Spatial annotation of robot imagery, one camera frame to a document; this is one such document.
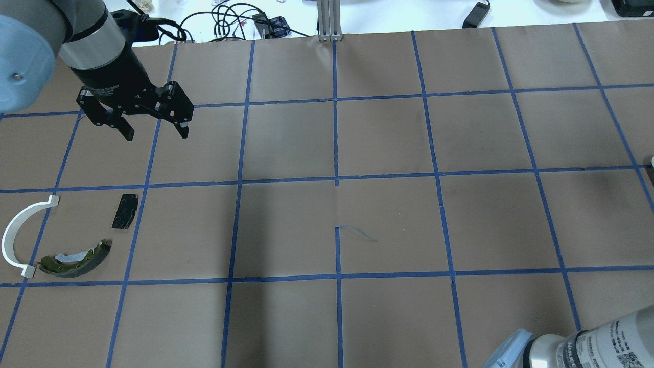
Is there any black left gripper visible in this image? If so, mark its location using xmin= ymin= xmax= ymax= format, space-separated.
xmin=71 ymin=48 xmax=194 ymax=141

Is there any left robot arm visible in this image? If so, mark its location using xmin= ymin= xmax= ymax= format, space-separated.
xmin=1 ymin=1 xmax=194 ymax=141

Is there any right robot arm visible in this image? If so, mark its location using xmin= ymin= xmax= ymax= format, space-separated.
xmin=483 ymin=305 xmax=653 ymax=367

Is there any black brake pad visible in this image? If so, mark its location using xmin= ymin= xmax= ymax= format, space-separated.
xmin=111 ymin=193 xmax=139 ymax=229

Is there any blue patterned small object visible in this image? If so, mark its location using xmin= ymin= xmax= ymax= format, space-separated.
xmin=268 ymin=16 xmax=292 ymax=39

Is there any green brake shoe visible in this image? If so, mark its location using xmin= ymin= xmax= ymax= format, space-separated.
xmin=37 ymin=239 xmax=111 ymax=278

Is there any black power adapter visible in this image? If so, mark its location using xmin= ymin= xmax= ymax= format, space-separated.
xmin=461 ymin=1 xmax=491 ymax=29

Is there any black device at corner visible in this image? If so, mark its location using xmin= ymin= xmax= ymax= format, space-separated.
xmin=611 ymin=0 xmax=653 ymax=18

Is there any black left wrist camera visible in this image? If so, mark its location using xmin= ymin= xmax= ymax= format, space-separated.
xmin=110 ymin=10 xmax=189 ymax=44

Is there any black cable bundle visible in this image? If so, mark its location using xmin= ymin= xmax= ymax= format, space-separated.
xmin=179 ymin=0 xmax=310 ymax=42

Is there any white curved plastic bracket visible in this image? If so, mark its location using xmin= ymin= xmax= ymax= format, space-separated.
xmin=2 ymin=195 xmax=59 ymax=278

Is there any aluminium extrusion post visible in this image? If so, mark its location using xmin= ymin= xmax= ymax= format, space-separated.
xmin=316 ymin=0 xmax=343 ymax=42

